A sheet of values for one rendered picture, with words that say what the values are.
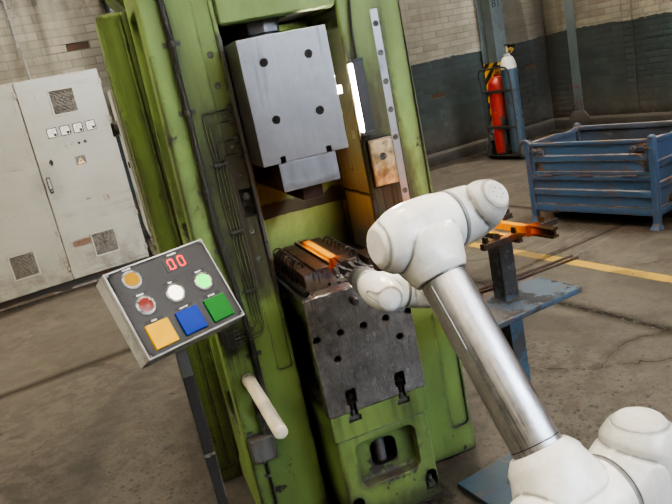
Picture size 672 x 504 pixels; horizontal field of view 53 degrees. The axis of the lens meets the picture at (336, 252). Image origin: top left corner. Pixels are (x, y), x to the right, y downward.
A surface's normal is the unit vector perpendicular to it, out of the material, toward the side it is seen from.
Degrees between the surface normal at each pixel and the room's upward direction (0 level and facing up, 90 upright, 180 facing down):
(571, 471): 52
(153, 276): 60
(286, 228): 90
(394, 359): 90
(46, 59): 92
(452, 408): 90
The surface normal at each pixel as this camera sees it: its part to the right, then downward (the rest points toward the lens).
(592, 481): 0.32, -0.51
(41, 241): 0.53, 0.11
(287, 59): 0.33, 0.18
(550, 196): -0.79, 0.30
